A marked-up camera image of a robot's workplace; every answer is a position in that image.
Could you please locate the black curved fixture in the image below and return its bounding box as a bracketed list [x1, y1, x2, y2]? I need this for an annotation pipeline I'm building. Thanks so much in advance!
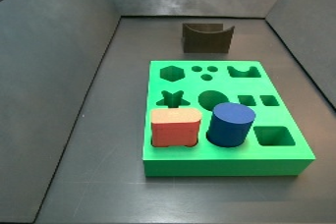
[183, 23, 235, 53]

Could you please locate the green shape sorter block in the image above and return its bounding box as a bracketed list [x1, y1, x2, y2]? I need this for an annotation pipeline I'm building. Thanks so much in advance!
[143, 61, 315, 177]

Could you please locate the red rounded block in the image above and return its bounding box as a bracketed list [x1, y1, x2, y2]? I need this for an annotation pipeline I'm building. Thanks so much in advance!
[150, 108, 203, 147]

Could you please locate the dark blue cylinder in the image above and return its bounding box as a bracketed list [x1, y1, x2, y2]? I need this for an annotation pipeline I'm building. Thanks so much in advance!
[207, 102, 257, 147]

